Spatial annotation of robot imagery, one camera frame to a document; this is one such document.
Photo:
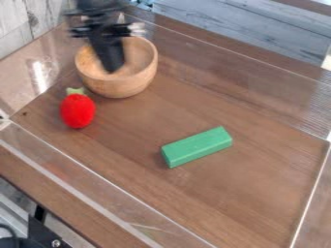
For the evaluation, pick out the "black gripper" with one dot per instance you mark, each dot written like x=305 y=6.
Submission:
x=98 y=19

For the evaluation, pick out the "red felt strawberry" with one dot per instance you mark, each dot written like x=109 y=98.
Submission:
x=77 y=108

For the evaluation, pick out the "wooden bowl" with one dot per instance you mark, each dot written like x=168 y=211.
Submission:
x=130 y=79

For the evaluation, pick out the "green rectangular block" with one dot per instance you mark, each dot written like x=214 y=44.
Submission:
x=196 y=146

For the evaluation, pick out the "clear acrylic enclosure wall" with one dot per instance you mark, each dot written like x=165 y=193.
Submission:
x=257 y=195

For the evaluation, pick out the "black clamp mount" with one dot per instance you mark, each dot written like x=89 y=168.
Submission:
x=22 y=232

